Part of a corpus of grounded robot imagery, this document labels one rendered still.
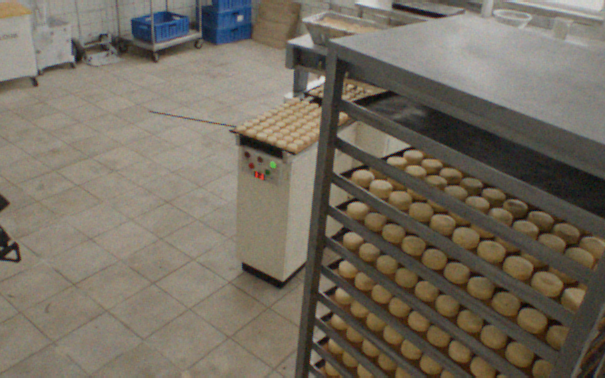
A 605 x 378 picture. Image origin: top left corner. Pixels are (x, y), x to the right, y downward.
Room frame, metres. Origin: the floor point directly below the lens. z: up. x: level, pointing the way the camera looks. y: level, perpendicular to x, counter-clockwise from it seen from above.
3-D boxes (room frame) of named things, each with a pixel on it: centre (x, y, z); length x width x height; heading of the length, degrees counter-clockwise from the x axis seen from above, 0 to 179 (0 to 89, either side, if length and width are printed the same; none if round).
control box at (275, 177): (2.49, 0.19, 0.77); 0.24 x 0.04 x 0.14; 59
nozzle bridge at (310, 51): (3.24, -0.25, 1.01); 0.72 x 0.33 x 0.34; 59
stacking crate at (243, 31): (7.22, 1.12, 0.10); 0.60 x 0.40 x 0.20; 141
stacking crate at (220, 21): (7.22, 1.12, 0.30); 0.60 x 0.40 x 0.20; 143
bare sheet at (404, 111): (1.06, -0.44, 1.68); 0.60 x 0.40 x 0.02; 43
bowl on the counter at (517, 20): (5.28, -1.80, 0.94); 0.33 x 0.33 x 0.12
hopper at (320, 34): (3.24, -0.25, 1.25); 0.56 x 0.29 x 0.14; 59
